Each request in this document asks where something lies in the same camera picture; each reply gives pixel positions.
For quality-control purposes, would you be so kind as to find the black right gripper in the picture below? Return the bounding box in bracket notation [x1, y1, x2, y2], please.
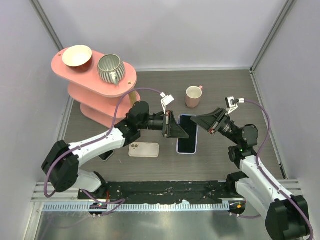
[190, 108, 241, 146]

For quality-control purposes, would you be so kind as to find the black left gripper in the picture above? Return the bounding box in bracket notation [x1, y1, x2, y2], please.
[138, 111, 189, 139]

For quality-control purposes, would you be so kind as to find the dark blue phone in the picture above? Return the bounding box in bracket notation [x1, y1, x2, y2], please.
[177, 114, 198, 154]

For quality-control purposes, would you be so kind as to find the lilac phone case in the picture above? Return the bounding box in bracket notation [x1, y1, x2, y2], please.
[176, 114, 199, 155]

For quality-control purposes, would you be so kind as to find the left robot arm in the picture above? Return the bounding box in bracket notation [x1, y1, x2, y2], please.
[41, 101, 189, 200]

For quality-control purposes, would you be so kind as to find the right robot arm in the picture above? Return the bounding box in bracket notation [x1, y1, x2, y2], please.
[191, 108, 314, 240]

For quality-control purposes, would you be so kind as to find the beige phone case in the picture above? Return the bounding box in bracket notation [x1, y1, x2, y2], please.
[128, 142, 160, 158]

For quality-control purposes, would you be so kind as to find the white-edged black phone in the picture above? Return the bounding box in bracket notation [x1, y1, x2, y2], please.
[99, 150, 114, 162]

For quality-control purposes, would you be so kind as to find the pink ceramic mug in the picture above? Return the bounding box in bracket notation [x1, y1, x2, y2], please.
[185, 86, 203, 109]

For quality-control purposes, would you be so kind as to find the pink tiered wooden shelf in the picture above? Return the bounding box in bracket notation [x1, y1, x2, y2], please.
[51, 49, 137, 128]

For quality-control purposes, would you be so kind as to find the grey striped mug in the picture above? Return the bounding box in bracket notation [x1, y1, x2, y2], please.
[97, 54, 126, 85]

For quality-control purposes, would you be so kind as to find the cream bowl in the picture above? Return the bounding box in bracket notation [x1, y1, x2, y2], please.
[62, 45, 93, 73]

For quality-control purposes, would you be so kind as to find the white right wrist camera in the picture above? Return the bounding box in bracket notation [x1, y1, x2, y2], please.
[225, 96, 245, 115]

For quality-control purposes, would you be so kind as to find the white slotted cable duct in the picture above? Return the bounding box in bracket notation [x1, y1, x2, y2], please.
[42, 200, 230, 212]

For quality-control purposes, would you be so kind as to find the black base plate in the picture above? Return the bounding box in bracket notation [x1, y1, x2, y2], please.
[77, 180, 247, 205]

